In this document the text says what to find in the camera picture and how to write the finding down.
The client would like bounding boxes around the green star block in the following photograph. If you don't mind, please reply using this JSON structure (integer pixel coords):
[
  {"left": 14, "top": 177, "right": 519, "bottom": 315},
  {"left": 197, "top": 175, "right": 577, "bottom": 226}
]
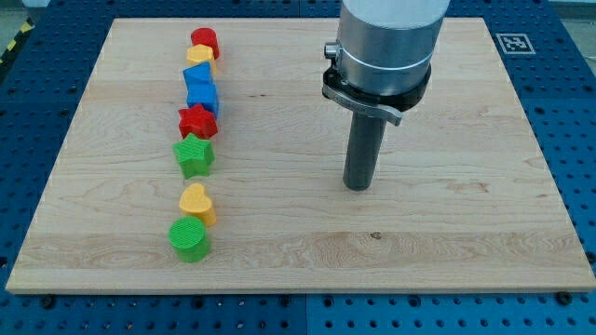
[{"left": 172, "top": 133, "right": 215, "bottom": 179}]

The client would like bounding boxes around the red star block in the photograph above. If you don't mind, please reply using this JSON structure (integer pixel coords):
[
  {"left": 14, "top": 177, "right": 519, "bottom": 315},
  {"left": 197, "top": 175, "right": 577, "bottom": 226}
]
[{"left": 179, "top": 104, "right": 219, "bottom": 140}]

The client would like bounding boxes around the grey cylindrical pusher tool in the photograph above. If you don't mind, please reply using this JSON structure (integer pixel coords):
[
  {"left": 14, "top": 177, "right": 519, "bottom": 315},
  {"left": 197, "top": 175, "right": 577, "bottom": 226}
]
[{"left": 343, "top": 114, "right": 386, "bottom": 191}]

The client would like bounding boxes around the yellow heart block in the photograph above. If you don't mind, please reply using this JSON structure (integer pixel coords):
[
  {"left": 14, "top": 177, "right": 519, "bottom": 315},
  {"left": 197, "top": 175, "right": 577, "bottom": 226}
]
[{"left": 179, "top": 183, "right": 217, "bottom": 227}]

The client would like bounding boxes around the blue cube block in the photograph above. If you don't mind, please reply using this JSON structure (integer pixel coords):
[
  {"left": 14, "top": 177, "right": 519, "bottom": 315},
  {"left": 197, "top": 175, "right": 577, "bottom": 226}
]
[{"left": 186, "top": 83, "right": 219, "bottom": 117}]

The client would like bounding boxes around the green cylinder block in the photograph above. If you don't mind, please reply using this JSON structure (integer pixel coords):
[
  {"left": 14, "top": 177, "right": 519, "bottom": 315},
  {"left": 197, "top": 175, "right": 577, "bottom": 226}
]
[{"left": 169, "top": 216, "right": 210, "bottom": 262}]

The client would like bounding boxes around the blue triangle block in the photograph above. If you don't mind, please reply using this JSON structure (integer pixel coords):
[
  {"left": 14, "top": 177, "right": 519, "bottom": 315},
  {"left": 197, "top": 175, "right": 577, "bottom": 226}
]
[{"left": 183, "top": 61, "right": 213, "bottom": 87}]

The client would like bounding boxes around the yellow pentagon block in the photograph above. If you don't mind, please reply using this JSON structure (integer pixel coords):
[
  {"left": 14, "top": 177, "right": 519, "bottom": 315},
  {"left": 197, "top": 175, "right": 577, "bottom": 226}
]
[{"left": 186, "top": 44, "right": 217, "bottom": 75}]

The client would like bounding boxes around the red cylinder block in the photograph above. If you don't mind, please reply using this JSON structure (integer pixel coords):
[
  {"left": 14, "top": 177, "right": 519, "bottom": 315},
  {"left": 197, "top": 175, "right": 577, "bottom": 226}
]
[{"left": 190, "top": 27, "right": 220, "bottom": 60}]

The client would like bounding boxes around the wooden board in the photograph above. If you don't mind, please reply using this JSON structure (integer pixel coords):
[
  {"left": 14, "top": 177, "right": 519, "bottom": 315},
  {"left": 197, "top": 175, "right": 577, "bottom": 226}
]
[{"left": 7, "top": 19, "right": 595, "bottom": 295}]

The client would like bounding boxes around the white fiducial marker tag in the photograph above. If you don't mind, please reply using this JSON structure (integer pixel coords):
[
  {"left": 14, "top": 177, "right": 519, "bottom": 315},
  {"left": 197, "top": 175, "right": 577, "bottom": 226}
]
[{"left": 495, "top": 33, "right": 535, "bottom": 55}]

